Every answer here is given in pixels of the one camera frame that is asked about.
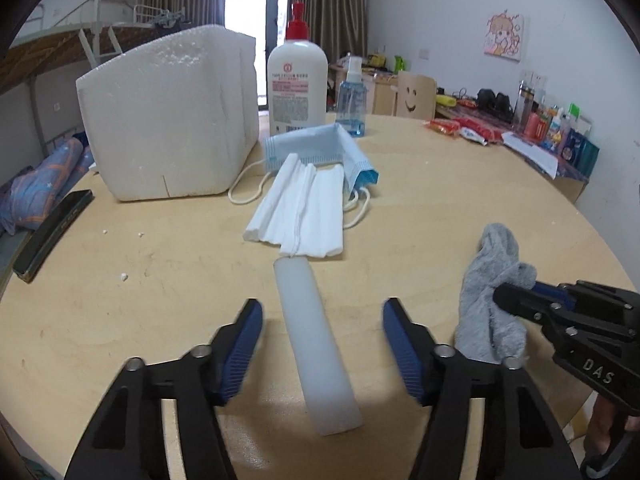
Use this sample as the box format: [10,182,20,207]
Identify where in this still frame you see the white foam box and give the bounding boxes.
[76,24,260,202]

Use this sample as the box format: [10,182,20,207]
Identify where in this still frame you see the printed paper sheet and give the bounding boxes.
[501,131,559,178]

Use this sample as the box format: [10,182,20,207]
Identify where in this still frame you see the person's right hand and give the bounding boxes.
[586,394,628,458]

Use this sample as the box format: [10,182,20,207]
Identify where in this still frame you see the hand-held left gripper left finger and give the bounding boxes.
[64,298,264,480]

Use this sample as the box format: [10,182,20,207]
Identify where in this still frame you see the blue orange checked quilt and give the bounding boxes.
[0,137,96,236]

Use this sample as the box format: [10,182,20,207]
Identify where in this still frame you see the white red snack packet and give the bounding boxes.
[457,126,488,147]

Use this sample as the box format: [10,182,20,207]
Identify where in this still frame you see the metal bunk bed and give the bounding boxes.
[132,2,186,28]
[0,2,141,161]

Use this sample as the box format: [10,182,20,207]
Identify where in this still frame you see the desk with patterned cover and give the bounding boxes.
[435,95,593,206]

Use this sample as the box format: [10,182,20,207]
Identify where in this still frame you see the large red snack packet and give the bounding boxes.
[452,116,502,143]

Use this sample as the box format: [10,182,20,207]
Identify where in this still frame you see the white lotion pump bottle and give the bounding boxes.
[266,1,329,137]

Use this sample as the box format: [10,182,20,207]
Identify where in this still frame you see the white face mask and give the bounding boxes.
[243,154,346,261]

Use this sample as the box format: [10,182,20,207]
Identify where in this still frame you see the row of toiletry bottles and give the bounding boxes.
[515,72,601,178]

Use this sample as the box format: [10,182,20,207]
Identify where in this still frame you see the white bed ladder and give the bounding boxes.
[77,25,123,68]

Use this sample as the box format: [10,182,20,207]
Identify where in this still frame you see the cartoon wall poster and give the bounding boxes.
[482,9,528,61]

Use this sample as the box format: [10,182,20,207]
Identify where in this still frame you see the plain wooden desk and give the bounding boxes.
[327,57,401,116]

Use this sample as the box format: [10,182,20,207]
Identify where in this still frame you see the clear blue spray bottle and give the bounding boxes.
[335,56,369,137]

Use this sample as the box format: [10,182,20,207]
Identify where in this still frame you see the black smartphone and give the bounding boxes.
[12,189,96,281]

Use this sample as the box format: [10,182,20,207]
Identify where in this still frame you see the black headphones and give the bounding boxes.
[475,88,515,123]

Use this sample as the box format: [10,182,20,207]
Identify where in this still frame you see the red orange snack packet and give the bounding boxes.
[425,119,461,138]

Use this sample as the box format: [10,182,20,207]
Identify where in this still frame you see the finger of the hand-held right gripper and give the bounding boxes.
[492,282,561,323]
[530,281,576,303]

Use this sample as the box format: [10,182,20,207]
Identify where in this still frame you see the translucent white tube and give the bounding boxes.
[272,256,363,437]

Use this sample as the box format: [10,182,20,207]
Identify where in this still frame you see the blue face mask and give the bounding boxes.
[228,122,380,228]

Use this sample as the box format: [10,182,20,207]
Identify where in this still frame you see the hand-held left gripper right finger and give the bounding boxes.
[382,297,583,480]

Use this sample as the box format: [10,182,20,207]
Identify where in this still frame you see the grey sock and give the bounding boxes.
[454,223,538,365]

